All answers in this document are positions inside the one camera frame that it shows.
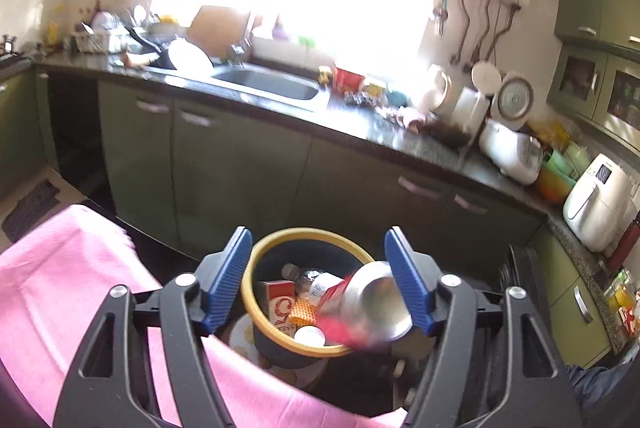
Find black frying bowl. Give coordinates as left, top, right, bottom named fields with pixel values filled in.
left=427, top=118, right=473, bottom=149

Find orange textured sponge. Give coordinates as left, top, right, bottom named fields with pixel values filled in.
left=288, top=297, right=321, bottom=326

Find white rice cooker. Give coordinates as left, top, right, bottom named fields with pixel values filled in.
left=478, top=118, right=543, bottom=186

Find steel sink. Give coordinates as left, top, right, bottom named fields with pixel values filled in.
left=210, top=62, right=331, bottom=113

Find yellow-rimmed black bin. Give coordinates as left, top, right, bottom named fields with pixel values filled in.
left=241, top=227, right=401, bottom=370

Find glass-door wall cabinet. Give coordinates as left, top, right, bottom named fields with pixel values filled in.
left=546, top=42, right=640, bottom=146

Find green plastic basin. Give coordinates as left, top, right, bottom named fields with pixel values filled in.
left=542, top=143, right=591, bottom=181

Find yellow packets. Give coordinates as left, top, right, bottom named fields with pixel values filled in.
left=530, top=120, right=571, bottom=151

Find dark dishcloth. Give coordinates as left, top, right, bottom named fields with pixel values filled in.
left=342, top=92, right=383, bottom=107

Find jars and bottles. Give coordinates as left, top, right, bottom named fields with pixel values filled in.
left=602, top=268, right=640, bottom=339

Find orange plastic basin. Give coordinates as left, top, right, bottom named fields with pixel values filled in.
left=537, top=168, right=578, bottom=206

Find dark floor mat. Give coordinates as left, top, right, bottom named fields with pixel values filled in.
left=1, top=178, right=62, bottom=243

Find dark green base cabinets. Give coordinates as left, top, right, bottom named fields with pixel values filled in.
left=35, top=68, right=613, bottom=359

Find pink cloth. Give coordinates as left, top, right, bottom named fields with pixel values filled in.
left=387, top=106, right=431, bottom=131

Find red bottle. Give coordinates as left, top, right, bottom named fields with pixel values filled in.
left=607, top=218, right=640, bottom=273

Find black pan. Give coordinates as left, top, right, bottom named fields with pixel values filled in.
left=127, top=28, right=178, bottom=69

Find steel faucet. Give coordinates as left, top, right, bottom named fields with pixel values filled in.
left=227, top=12, right=258, bottom=68

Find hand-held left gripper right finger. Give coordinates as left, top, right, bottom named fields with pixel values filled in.
left=384, top=225, right=585, bottom=428

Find pink floral tablecloth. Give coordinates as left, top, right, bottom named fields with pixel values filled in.
left=0, top=204, right=408, bottom=428

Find water heater hose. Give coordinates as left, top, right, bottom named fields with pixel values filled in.
left=487, top=0, right=523, bottom=63
left=450, top=0, right=476, bottom=66
left=470, top=0, right=496, bottom=71

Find black stone countertop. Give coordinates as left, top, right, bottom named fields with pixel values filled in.
left=0, top=52, right=640, bottom=309

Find white box appliance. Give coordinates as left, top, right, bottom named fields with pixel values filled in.
left=452, top=86, right=491, bottom=133

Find person's right forearm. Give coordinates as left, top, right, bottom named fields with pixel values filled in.
left=567, top=360, right=638, bottom=428

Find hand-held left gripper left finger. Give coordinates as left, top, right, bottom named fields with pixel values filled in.
left=52, top=225, right=253, bottom=428

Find white air fryer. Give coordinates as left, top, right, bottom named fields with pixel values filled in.
left=562, top=153, right=633, bottom=253

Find clear plastic bottle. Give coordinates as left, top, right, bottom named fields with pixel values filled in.
left=281, top=263, right=346, bottom=303

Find small paper carton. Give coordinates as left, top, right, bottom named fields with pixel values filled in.
left=258, top=279, right=297, bottom=326

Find white jug kettle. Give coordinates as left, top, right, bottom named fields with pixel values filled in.
left=420, top=64, right=453, bottom=119

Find utensil holder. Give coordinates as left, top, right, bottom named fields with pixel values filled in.
left=130, top=4, right=151, bottom=31

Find white colander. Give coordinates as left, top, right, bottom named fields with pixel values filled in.
left=167, top=38, right=213, bottom=71

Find small white round lid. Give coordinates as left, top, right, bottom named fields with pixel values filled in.
left=294, top=325, right=327, bottom=348

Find light green base cabinets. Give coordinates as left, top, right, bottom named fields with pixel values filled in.
left=0, top=68, right=53, bottom=199

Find red paper tub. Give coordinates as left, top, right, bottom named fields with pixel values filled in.
left=334, top=68, right=366, bottom=94

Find white dish rack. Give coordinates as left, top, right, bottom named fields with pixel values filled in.
left=72, top=15, right=131, bottom=54

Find gas stove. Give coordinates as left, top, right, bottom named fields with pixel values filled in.
left=0, top=50, right=36, bottom=71

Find red foil-lined cup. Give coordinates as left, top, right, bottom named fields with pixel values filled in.
left=317, top=260, right=416, bottom=351

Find wooden cutting board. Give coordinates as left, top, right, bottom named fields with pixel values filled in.
left=189, top=6, right=251, bottom=58

